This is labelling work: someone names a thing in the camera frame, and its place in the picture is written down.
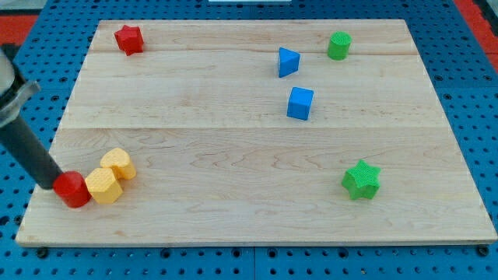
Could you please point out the green cylinder block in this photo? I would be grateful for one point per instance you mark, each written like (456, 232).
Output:
(339, 43)

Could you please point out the yellow heart block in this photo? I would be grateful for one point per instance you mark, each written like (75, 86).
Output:
(120, 162)

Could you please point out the black pusher rod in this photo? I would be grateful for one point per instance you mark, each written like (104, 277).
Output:
(21, 142)

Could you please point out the red cylinder block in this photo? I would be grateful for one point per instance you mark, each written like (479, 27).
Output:
(71, 188)

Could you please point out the red star block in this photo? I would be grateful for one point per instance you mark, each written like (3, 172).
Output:
(129, 39)

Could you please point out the wooden board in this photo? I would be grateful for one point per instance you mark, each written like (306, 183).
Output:
(202, 113)

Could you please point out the robot arm end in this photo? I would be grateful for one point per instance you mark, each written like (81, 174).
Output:
(15, 90)

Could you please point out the blue triangle block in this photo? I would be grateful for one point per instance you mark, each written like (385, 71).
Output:
(289, 62)

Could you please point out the blue cube block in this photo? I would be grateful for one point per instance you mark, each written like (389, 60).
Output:
(299, 103)

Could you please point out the green star block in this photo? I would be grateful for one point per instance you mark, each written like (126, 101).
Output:
(362, 180)

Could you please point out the yellow hexagon block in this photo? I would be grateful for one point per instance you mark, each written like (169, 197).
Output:
(103, 186)

